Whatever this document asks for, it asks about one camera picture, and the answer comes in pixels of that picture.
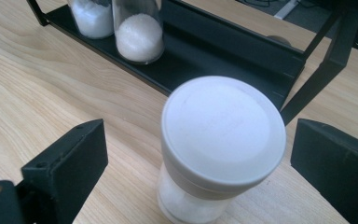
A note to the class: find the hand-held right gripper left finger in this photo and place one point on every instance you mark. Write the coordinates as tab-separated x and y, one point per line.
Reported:
65	174

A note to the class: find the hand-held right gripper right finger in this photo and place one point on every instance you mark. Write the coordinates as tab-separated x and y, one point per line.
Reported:
338	174

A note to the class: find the clear jar with white lid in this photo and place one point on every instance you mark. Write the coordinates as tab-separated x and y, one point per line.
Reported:
220	130

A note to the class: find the black metal rack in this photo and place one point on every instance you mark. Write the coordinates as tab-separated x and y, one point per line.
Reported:
199	59

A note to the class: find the clear jar of white granules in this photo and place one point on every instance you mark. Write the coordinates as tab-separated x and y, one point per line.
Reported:
140	37

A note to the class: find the clear jar of white powder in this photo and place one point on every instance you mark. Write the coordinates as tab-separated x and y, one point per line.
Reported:
91	20

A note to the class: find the white strip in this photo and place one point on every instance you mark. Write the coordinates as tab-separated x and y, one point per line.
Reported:
286	9

